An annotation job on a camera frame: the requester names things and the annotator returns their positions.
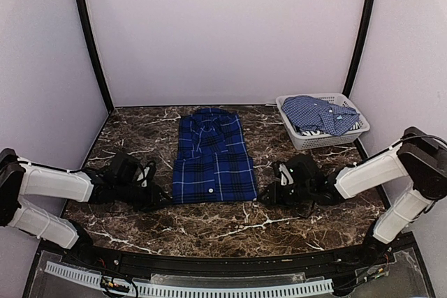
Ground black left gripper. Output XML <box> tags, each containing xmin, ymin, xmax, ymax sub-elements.
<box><xmin>115</xmin><ymin>181</ymin><xmax>173</xmax><ymax>213</ymax></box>

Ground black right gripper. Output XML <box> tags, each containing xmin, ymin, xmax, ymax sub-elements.
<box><xmin>257</xmin><ymin>180</ymin><xmax>314</xmax><ymax>209</ymax></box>

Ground blue plaid long sleeve shirt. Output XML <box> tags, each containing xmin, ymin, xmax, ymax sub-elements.
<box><xmin>172</xmin><ymin>108</ymin><xmax>258</xmax><ymax>204</ymax></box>

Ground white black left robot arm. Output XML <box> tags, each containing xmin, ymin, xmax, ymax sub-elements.
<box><xmin>1</xmin><ymin>148</ymin><xmax>173</xmax><ymax>267</ymax></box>

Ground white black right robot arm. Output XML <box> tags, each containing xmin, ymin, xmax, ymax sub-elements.
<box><xmin>258</xmin><ymin>127</ymin><xmax>446</xmax><ymax>266</ymax></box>

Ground white plastic laundry basket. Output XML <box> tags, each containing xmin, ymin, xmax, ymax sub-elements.
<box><xmin>276</xmin><ymin>93</ymin><xmax>370</xmax><ymax>150</ymax></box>

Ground black white garment in basket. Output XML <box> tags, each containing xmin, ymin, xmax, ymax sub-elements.
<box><xmin>294</xmin><ymin>122</ymin><xmax>361</xmax><ymax>136</ymax></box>

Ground blue small-check shirt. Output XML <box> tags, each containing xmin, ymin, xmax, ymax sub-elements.
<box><xmin>281</xmin><ymin>96</ymin><xmax>360</xmax><ymax>136</ymax></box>

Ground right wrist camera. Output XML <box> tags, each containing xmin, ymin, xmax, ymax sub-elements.
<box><xmin>272</xmin><ymin>154</ymin><xmax>320</xmax><ymax>186</ymax></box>

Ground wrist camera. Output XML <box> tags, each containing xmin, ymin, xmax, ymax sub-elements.
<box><xmin>105</xmin><ymin>152</ymin><xmax>156</xmax><ymax>188</ymax></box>
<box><xmin>272</xmin><ymin>154</ymin><xmax>320</xmax><ymax>186</ymax></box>

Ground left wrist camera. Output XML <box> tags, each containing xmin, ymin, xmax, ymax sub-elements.
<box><xmin>105</xmin><ymin>152</ymin><xmax>156</xmax><ymax>188</ymax></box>

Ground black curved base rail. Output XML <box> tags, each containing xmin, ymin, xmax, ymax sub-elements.
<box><xmin>41</xmin><ymin>231</ymin><xmax>420</xmax><ymax>281</ymax></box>

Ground white slotted cable duct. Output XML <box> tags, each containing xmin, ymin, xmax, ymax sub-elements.
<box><xmin>44</xmin><ymin>262</ymin><xmax>333</xmax><ymax>297</ymax></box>

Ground black frame post left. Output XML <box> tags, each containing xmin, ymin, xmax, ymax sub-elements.
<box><xmin>75</xmin><ymin>0</ymin><xmax>115</xmax><ymax>114</ymax></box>

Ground black frame post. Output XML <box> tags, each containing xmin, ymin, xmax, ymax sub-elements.
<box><xmin>342</xmin><ymin>0</ymin><xmax>374</xmax><ymax>97</ymax></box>
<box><xmin>75</xmin><ymin>0</ymin><xmax>115</xmax><ymax>114</ymax></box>

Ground black frame post right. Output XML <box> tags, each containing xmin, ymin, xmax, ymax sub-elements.
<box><xmin>342</xmin><ymin>0</ymin><xmax>374</xmax><ymax>97</ymax></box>

